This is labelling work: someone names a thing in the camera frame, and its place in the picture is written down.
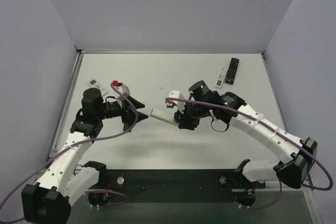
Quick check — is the long white slim remote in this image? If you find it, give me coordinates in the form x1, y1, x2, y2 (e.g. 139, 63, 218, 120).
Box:
150, 108, 178, 126

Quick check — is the black remote control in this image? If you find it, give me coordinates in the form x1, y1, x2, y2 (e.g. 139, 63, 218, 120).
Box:
123, 127, 131, 132

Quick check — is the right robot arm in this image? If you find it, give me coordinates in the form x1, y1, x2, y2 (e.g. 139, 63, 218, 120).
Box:
166, 80, 317, 189

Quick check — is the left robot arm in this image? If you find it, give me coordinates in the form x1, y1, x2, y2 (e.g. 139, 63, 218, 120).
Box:
22, 83, 148, 223

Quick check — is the white AC remote left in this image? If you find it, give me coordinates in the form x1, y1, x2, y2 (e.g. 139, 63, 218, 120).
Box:
88, 78, 109, 96

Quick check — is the black TV remote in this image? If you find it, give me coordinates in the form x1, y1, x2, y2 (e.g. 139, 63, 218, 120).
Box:
225, 58, 239, 85

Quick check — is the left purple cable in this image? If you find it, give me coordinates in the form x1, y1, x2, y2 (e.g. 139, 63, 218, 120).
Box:
0, 81, 140, 222

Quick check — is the purple cable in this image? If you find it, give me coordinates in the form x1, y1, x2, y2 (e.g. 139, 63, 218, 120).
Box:
165, 97, 334, 209
0, 81, 140, 222

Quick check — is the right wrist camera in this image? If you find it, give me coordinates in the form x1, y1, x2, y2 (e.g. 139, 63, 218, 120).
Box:
165, 90, 185, 113

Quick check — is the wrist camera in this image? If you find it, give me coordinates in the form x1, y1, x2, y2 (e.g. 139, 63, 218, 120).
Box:
110, 80, 130, 106
165, 90, 185, 113

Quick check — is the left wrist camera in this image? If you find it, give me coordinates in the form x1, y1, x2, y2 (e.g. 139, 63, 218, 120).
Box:
110, 80, 130, 106

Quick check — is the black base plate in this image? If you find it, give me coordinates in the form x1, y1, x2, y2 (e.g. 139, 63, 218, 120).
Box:
88, 168, 266, 210

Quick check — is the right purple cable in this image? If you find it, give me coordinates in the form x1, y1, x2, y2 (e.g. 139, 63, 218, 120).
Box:
165, 97, 334, 209

